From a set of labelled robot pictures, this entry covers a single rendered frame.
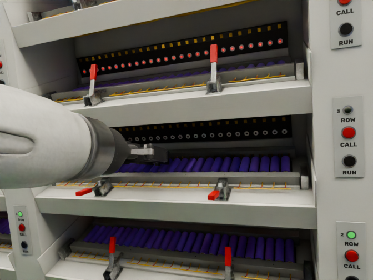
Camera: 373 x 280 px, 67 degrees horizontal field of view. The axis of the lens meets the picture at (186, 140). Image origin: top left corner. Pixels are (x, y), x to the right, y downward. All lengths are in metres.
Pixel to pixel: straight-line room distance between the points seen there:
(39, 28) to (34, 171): 0.46
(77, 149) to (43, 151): 0.05
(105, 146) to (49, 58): 0.48
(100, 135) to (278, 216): 0.32
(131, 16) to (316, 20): 0.32
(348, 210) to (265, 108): 0.20
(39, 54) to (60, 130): 0.51
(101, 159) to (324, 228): 0.36
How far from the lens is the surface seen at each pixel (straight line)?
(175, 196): 0.57
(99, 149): 0.38
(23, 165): 0.31
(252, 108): 0.49
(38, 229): 0.79
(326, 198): 0.51
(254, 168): 0.58
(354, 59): 0.50
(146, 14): 0.58
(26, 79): 0.77
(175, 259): 0.69
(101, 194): 0.64
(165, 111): 0.54
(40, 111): 0.32
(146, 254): 0.71
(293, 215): 0.52
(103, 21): 0.63
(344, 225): 0.52
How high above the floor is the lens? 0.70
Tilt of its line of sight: 5 degrees down
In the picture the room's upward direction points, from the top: 5 degrees counter-clockwise
